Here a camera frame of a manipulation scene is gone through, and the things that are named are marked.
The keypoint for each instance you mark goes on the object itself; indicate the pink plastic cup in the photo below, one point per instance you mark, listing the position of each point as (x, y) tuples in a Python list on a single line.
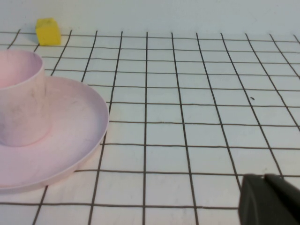
[(22, 105)]

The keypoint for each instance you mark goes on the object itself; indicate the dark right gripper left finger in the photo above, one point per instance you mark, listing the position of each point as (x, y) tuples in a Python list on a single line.
[(254, 204)]

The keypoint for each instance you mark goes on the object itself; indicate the pink round plate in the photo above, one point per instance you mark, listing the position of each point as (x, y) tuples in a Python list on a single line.
[(77, 131)]

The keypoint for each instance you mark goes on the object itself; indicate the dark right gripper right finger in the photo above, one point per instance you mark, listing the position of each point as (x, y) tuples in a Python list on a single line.
[(286, 197)]

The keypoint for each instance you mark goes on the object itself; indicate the yellow cube block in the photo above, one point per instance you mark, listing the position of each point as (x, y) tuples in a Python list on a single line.
[(48, 34)]

